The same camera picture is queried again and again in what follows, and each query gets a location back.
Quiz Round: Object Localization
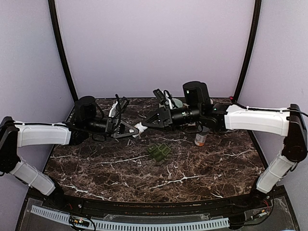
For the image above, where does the black frame post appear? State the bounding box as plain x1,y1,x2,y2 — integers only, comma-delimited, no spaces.
48,0,78,102
233,0,262,102

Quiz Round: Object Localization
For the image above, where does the celadon bowl on plate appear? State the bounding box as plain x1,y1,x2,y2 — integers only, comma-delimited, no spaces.
171,98,183,109

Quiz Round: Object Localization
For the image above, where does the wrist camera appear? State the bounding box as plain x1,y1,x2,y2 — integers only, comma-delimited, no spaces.
108,97,129,117
153,89,176,109

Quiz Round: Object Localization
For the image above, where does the black front rail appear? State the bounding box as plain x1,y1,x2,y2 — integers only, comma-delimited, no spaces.
24,186,289,217

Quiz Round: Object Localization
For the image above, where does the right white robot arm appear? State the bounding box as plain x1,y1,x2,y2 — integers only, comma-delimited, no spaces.
141,103,308,209

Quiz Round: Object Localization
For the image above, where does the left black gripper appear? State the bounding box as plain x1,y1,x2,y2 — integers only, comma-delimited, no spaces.
85,116,141,139

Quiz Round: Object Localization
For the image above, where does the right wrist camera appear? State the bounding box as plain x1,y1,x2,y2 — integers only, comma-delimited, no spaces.
153,89,176,109

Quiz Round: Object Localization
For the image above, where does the green weekly pill organizer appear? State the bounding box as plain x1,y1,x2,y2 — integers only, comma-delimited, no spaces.
147,143,171,162

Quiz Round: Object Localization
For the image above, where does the left black frame post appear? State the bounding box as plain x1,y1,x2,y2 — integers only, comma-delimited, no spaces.
48,0,78,102

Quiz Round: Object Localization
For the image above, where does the right black frame post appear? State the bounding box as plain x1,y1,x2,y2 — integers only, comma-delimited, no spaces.
233,0,262,102

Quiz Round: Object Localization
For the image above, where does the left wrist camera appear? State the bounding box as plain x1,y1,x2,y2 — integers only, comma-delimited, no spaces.
108,97,129,117

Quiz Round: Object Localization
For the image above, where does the white slotted cable duct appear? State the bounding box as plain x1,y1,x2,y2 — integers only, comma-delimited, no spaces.
30,205,230,231

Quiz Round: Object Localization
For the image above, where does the large grey-capped pill bottle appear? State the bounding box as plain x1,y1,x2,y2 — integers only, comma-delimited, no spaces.
194,128,209,147

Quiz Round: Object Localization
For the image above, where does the small white pill bottle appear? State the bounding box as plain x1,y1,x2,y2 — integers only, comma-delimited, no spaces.
133,122,148,138

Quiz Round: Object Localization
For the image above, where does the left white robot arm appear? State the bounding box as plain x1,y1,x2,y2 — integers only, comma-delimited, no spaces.
0,116,139,210

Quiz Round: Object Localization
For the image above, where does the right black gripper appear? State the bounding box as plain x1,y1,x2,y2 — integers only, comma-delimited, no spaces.
142,104,202,131

